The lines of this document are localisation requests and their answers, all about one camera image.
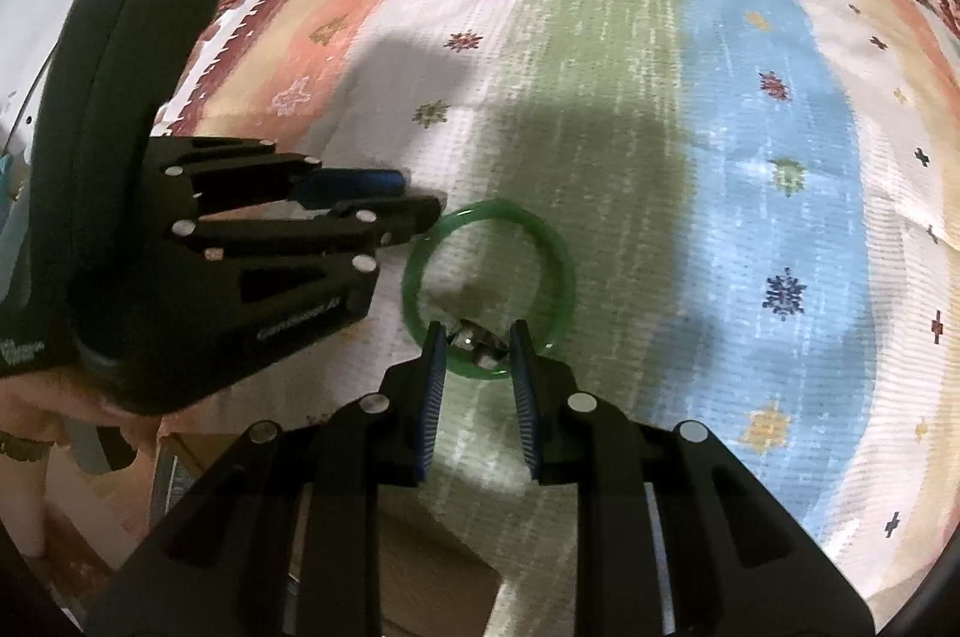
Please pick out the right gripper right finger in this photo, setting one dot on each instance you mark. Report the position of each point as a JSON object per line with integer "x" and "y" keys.
{"x": 675, "y": 535}

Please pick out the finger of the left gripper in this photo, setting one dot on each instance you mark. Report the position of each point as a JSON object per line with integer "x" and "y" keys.
{"x": 175, "y": 315}
{"x": 216, "y": 174}

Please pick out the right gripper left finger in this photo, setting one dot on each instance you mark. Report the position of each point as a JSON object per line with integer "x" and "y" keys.
{"x": 279, "y": 536}

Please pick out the green jade bangle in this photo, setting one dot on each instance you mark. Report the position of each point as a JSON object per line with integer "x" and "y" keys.
{"x": 476, "y": 271}

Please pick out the person left hand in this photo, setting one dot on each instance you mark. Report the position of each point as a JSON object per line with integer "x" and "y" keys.
{"x": 35, "y": 411}

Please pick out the striped colourful cloth mat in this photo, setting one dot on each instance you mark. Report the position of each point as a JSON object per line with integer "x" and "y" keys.
{"x": 760, "y": 198}

